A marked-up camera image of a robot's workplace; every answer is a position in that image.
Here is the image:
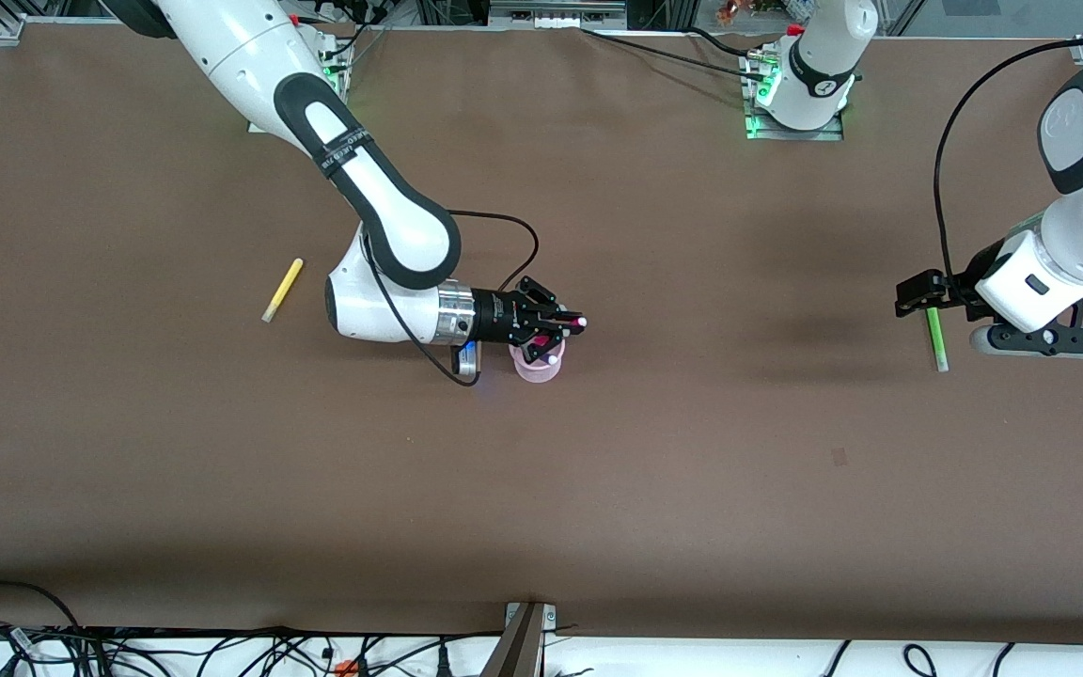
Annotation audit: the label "long black table cable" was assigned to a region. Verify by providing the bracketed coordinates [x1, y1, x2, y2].
[579, 26, 761, 80]

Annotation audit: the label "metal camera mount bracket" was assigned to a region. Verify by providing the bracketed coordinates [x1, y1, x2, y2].
[480, 601, 558, 677]

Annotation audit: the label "yellow marker pen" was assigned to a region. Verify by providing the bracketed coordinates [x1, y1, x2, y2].
[261, 258, 305, 324]

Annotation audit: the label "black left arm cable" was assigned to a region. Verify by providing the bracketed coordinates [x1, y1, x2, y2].
[933, 36, 1083, 281]

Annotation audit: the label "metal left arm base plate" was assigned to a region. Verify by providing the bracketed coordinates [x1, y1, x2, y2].
[746, 111, 846, 143]

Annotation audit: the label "short black table cable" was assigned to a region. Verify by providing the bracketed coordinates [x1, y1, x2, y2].
[687, 26, 761, 59]

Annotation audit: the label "pink cup holder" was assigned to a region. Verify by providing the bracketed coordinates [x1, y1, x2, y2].
[510, 342, 567, 385]

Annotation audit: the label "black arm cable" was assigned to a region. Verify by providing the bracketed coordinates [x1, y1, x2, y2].
[933, 36, 1083, 281]
[365, 209, 541, 388]

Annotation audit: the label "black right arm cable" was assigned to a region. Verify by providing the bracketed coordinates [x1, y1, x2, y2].
[365, 209, 541, 388]

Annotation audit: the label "pink marker pen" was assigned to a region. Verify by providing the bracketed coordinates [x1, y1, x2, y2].
[526, 317, 589, 349]

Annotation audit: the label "green marker pen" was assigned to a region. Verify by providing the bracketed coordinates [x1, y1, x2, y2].
[924, 308, 950, 373]

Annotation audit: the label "tangled black floor cables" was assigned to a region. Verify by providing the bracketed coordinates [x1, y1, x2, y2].
[0, 621, 505, 677]

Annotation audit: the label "black looped floor cable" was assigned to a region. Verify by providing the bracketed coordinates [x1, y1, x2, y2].
[0, 579, 84, 633]

